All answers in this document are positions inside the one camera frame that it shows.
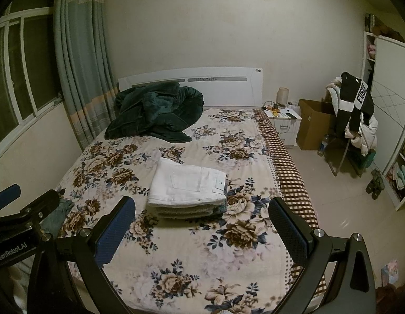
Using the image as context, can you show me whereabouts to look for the bed with floral sheet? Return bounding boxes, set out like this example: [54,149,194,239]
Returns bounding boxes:
[55,106,327,314]

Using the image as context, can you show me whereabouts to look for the black and white jacket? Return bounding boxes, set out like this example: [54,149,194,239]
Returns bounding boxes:
[335,71,375,138]

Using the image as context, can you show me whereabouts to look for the grey-green curtain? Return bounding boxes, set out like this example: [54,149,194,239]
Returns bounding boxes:
[53,0,119,153]

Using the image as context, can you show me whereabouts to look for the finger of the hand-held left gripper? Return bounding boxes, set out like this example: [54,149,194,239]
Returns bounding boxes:
[0,190,60,233]
[0,184,21,210]

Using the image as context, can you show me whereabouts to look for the pink printed box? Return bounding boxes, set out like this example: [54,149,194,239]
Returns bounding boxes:
[381,260,399,287]

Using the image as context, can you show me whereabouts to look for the metal frame chair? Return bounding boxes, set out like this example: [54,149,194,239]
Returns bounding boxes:
[325,134,376,177]

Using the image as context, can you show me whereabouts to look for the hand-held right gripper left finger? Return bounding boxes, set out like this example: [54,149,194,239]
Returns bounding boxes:
[27,196,136,314]

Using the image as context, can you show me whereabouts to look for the dark green blanket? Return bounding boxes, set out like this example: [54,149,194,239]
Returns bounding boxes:
[105,82,204,143]

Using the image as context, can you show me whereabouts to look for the teal storage box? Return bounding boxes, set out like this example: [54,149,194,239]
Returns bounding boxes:
[363,149,377,171]

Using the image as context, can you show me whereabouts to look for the white framed window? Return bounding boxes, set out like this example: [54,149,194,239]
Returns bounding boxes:
[0,7,64,151]

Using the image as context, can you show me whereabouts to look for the brown checked blanket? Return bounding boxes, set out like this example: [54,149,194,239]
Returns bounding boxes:
[253,108,327,298]

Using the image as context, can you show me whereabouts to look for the brown cloth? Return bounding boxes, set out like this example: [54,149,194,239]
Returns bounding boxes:
[376,283,405,314]

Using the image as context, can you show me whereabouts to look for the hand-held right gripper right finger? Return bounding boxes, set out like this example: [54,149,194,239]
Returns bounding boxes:
[269,197,376,314]

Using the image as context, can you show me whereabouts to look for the white wardrobe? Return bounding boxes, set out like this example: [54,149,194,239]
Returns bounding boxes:
[361,31,405,211]

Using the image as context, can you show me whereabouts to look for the large cardboard box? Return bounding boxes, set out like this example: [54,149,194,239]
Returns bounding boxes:
[296,99,337,151]

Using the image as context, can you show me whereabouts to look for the white headboard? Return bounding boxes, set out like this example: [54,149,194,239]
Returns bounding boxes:
[118,67,265,108]

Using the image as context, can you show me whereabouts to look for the plastic water bottle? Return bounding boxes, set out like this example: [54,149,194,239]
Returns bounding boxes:
[318,134,330,157]

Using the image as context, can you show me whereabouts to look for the small grey-blue cloth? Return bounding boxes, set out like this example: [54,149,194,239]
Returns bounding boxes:
[42,199,74,236]

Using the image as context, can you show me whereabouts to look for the white pants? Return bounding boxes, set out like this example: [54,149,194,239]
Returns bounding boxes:
[147,156,228,208]

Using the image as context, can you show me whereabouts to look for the dark green shoe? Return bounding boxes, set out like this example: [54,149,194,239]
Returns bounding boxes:
[371,169,385,190]
[366,181,383,200]

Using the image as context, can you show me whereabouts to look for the folded grey clothes stack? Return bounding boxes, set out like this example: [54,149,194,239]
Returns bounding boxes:
[155,183,230,220]

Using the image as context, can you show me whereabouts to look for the chair piled with clothes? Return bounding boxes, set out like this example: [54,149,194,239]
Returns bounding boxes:
[325,77,379,156]

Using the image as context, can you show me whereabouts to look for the white nightstand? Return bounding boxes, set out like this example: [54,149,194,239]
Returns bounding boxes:
[263,108,303,148]

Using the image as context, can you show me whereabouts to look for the teal folded clothes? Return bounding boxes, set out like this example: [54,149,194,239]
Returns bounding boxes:
[387,164,405,190]

